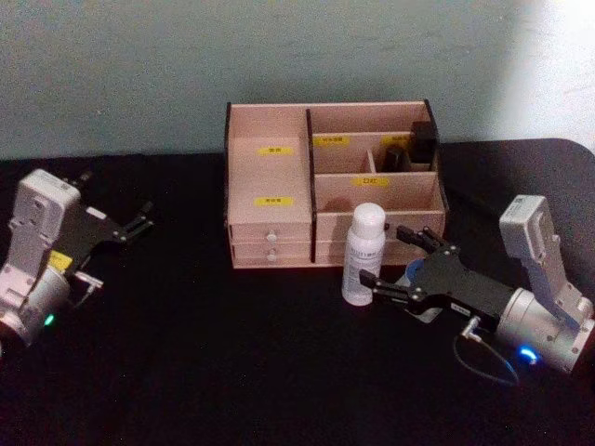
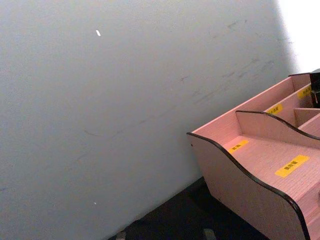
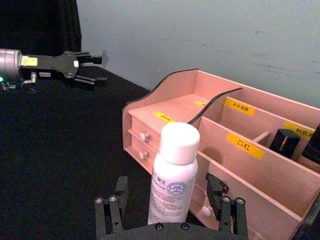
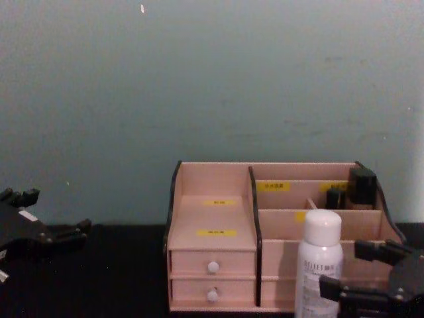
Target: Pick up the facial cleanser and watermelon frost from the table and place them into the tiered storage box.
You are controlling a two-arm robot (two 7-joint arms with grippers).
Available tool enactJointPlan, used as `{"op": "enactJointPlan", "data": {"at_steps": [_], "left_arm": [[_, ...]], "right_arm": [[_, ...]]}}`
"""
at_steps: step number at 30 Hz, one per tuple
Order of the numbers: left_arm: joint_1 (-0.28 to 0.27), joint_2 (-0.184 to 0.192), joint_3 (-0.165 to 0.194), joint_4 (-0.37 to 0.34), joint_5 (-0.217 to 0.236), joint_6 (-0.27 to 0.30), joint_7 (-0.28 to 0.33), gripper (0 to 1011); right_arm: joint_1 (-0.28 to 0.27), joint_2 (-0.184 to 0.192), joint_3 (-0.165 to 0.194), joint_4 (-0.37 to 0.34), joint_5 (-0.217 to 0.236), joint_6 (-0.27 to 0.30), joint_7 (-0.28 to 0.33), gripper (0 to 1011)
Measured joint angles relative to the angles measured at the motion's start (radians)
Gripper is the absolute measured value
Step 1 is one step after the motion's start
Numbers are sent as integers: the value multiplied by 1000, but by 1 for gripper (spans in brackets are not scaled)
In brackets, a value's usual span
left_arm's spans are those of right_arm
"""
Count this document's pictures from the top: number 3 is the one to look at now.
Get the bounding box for black curtain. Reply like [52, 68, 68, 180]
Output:
[0, 0, 82, 58]

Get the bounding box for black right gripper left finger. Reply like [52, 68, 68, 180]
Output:
[94, 176, 130, 240]

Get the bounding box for black table cloth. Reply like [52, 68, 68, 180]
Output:
[0, 66, 161, 240]

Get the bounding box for pink wooden desk organizer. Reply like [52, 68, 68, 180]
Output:
[121, 68, 320, 240]

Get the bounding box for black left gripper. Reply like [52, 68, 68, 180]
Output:
[18, 49, 110, 91]

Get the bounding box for thin cable with silver plug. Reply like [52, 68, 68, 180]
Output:
[20, 71, 38, 89]

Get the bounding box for white plastic bottle with cap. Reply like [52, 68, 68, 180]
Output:
[147, 121, 201, 226]

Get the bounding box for wide wooden drawer white knob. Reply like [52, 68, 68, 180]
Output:
[188, 186, 302, 240]

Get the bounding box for black square lipstick tube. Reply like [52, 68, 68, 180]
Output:
[271, 128, 301, 160]

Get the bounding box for small wooden drawer white knob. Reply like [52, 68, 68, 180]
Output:
[130, 116, 161, 146]
[129, 136, 158, 164]

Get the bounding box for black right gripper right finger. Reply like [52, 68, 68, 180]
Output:
[205, 173, 249, 237]

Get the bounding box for black capped foundation bottle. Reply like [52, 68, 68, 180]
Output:
[301, 123, 320, 165]

